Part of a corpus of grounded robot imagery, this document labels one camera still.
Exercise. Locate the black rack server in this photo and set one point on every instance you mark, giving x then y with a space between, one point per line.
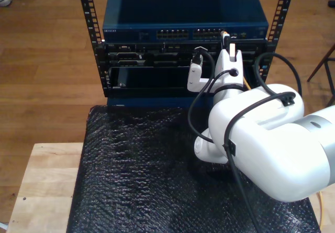
157 57

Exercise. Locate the blue rack base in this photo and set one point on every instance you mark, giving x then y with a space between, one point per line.
144 102

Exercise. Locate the dark wooden stool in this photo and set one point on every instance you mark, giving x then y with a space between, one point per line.
327 68

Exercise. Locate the black bubble-wrap mat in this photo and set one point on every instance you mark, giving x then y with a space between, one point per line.
131 191

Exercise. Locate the black perforated rack post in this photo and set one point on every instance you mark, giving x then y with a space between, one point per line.
284 2
89 13

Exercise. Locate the blue network switch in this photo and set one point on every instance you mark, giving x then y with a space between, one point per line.
170 8

